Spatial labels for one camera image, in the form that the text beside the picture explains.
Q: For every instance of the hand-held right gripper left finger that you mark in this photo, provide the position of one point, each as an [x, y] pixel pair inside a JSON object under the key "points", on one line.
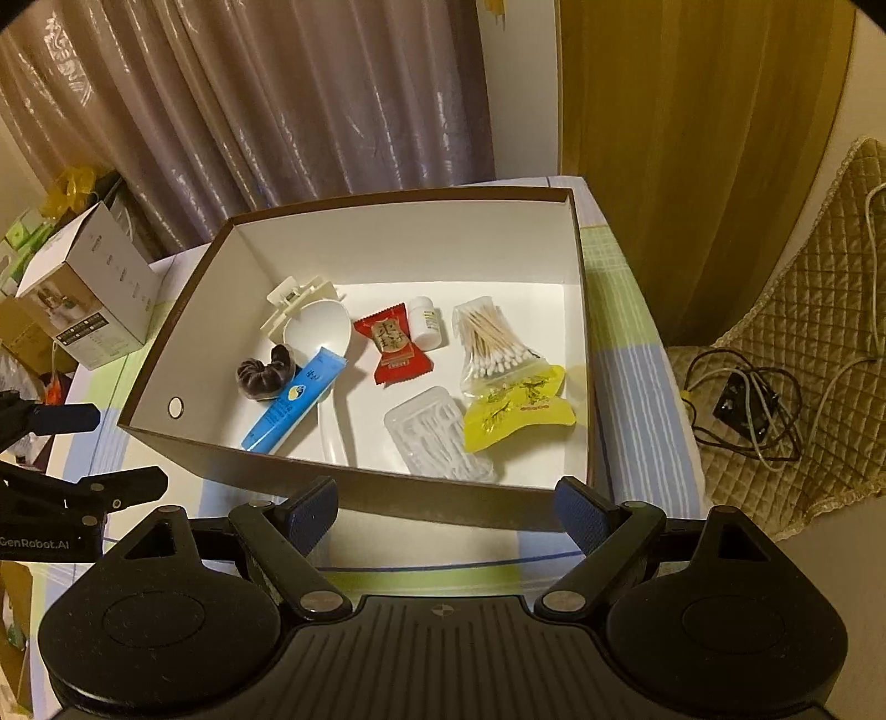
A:
{"points": [[315, 512]]}

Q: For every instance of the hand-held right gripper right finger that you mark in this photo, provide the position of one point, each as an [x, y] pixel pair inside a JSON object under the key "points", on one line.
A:
{"points": [[581, 516]]}

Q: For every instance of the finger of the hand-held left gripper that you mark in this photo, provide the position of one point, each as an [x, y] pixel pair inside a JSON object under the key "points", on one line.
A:
{"points": [[62, 419], [131, 484]]}

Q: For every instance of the blue and white tube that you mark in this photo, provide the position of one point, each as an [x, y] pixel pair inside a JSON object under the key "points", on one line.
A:
{"points": [[291, 405]]}

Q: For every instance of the yellow snack packet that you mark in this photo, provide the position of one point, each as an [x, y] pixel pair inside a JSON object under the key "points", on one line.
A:
{"points": [[512, 408]]}

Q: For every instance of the clear floss pick box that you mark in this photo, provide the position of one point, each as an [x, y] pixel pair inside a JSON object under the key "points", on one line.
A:
{"points": [[432, 433]]}

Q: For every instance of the brown velvet scrunchie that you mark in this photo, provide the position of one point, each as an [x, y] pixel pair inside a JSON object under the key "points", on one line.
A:
{"points": [[259, 377]]}

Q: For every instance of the white plastic spoon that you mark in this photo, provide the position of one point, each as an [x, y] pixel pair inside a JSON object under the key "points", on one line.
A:
{"points": [[318, 332]]}

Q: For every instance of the red candy packet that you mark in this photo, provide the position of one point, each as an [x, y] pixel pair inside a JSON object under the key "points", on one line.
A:
{"points": [[391, 343]]}

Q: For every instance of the bag of cotton swabs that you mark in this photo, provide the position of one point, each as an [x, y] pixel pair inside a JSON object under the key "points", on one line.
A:
{"points": [[484, 339]]}

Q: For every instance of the cream hair clip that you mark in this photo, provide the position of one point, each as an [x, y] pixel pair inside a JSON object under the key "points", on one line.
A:
{"points": [[291, 298]]}

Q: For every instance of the small white bottle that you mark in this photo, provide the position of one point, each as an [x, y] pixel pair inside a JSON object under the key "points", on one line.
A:
{"points": [[423, 325]]}

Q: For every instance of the brown cardboard box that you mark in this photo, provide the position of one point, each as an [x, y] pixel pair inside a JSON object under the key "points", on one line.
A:
{"points": [[484, 235]]}

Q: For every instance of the brown cardboard carton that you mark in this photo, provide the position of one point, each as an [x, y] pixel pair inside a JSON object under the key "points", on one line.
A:
{"points": [[28, 339]]}

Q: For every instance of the white product box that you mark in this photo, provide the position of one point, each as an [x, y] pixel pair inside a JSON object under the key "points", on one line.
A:
{"points": [[104, 291]]}

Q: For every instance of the checked tablecloth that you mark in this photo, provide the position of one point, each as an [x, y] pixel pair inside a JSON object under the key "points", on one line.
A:
{"points": [[623, 346]]}

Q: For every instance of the green packet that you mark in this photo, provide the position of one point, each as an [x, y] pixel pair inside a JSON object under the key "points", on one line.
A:
{"points": [[28, 232]]}

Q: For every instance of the yellow plastic bag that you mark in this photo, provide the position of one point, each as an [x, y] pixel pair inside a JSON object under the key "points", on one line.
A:
{"points": [[69, 190]]}

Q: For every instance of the beige quilted cover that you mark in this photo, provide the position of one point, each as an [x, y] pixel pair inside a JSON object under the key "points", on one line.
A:
{"points": [[830, 277]]}

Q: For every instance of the shiny beige curtain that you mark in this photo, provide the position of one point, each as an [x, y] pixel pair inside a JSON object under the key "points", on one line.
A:
{"points": [[277, 104]]}

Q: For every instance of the wooden door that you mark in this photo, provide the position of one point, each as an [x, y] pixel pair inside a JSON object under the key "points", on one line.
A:
{"points": [[692, 138]]}

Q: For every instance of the yellow hanging ornament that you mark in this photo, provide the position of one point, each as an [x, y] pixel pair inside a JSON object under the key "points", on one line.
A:
{"points": [[495, 7]]}

